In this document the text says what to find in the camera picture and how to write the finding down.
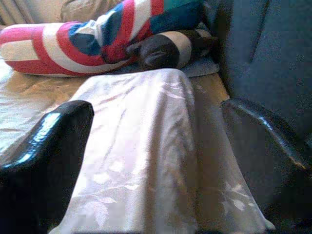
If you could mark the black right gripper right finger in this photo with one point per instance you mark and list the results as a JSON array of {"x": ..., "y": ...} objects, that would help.
[{"x": 263, "y": 122}]

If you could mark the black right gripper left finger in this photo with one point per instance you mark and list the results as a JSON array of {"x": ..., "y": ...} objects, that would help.
[{"x": 44, "y": 170}]

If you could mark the grey floral bedsheet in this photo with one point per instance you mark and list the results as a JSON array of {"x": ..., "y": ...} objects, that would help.
[{"x": 136, "y": 146}]

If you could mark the red white striped bolster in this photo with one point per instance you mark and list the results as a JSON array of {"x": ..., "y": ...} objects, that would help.
[{"x": 22, "y": 48}]

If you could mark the grey pillow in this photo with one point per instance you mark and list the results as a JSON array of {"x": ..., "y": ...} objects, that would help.
[{"x": 85, "y": 9}]

